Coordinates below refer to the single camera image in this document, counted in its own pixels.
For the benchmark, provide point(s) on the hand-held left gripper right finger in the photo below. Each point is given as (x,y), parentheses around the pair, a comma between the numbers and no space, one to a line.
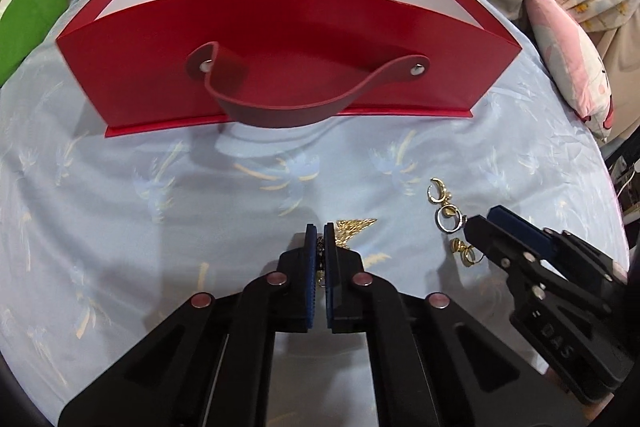
(330,277)

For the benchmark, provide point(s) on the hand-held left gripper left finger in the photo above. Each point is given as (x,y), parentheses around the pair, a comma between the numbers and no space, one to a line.
(311,277)

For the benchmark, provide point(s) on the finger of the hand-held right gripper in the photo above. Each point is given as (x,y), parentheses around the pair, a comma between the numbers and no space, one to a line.
(490,242)
(520,232)

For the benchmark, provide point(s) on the gold stud earrings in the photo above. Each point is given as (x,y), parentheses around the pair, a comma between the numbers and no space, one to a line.
(467,254)

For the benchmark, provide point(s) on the gold brooch with black flower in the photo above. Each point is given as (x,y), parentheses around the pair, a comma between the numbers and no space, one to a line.
(356,226)

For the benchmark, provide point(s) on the gold hoop earring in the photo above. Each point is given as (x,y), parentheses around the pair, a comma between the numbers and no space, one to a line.
(430,192)

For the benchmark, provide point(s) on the dark furniture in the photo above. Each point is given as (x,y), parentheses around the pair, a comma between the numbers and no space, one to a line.
(625,172)

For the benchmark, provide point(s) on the beige curtain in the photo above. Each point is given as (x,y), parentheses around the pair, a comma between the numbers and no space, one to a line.
(622,97)

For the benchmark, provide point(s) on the light blue bed sheet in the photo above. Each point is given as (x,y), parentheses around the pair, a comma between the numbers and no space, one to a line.
(150,207)

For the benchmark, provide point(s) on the pink plush pillow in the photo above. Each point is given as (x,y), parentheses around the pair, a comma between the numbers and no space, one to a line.
(565,52)

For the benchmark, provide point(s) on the green round pillow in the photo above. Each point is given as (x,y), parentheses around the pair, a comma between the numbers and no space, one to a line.
(35,7)

